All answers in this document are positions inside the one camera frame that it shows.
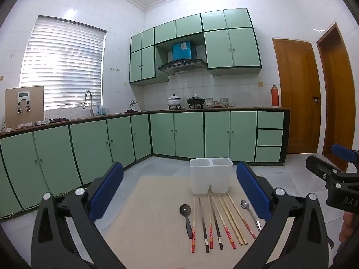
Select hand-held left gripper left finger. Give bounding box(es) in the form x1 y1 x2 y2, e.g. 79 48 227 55
31 162 127 269

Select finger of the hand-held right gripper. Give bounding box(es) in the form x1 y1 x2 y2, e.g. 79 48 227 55
331 143 359 171
306 155 341 181

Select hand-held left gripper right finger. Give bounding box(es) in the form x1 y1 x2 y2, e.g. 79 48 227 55
234 161 330 269

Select metal spoon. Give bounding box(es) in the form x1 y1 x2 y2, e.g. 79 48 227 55
240 200 262 232

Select plain wooden chopstick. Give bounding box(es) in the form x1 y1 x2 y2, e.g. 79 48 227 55
223 195 248 245
219 195 244 246

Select white two-compartment utensil holder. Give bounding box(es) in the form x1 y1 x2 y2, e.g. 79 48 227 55
190 158 233 195

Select black spoon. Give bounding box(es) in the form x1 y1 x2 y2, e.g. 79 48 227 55
179 204 194 239

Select person's right hand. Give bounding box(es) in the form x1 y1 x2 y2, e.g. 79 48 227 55
339 211 359 243

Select closed wooden door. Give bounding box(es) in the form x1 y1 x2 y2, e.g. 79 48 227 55
272 38 322 154

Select green base cabinets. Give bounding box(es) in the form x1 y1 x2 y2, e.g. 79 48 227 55
0 109 291 219

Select metal kitchen faucet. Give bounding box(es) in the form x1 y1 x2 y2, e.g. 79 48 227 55
83 90 94 117

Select crumpled cloths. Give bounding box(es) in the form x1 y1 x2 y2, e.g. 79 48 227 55
34 117 69 125

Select gas stove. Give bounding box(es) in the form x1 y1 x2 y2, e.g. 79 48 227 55
159 104 208 111

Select black wok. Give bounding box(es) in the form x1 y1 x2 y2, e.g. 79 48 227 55
186 94 204 105

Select white window blind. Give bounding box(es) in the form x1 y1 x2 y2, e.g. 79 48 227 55
19 15 107 110

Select black range hood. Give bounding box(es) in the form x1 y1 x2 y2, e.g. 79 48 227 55
157 58 207 75

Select blue box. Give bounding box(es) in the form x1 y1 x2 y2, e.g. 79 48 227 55
172 41 196 61

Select green wall cabinets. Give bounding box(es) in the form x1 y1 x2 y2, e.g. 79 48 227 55
129 8 262 85

